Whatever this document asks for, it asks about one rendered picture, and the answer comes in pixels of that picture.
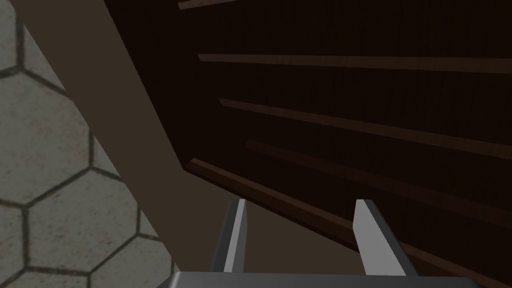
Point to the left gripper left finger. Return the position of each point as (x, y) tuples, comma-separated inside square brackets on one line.
[(232, 240)]

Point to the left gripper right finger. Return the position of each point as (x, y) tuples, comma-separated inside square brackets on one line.
[(378, 244)]

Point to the dark brown wooden cupboard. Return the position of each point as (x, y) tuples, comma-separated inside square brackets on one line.
[(340, 120)]

